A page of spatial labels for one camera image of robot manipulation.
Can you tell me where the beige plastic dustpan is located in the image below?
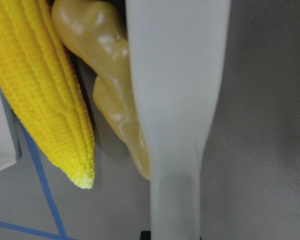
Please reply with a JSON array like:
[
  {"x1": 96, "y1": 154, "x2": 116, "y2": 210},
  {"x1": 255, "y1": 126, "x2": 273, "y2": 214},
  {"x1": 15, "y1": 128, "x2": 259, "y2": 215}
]
[{"x1": 0, "y1": 89, "x2": 20, "y2": 171}]

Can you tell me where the yellow toy corn cob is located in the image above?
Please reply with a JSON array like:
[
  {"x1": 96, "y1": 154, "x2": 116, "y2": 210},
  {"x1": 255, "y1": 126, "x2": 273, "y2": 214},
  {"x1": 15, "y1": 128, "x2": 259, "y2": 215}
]
[{"x1": 0, "y1": 0, "x2": 95, "y2": 189}]

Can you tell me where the beige hand brush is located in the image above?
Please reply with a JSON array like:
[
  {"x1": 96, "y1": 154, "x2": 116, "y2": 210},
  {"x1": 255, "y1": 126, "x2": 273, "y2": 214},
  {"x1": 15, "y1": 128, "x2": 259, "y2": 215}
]
[{"x1": 125, "y1": 0, "x2": 231, "y2": 240}]

